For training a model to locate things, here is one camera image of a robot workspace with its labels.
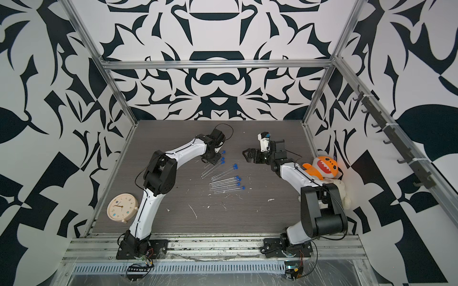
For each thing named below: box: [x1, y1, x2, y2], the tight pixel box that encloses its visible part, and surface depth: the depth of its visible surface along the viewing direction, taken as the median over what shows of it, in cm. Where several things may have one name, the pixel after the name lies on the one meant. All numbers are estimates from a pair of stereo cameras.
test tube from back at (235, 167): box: [211, 163, 240, 181], surface depth 100 cm
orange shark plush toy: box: [302, 156, 339, 181], surface depth 91 cm
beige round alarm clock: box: [106, 193, 139, 224], surface depth 85 cm
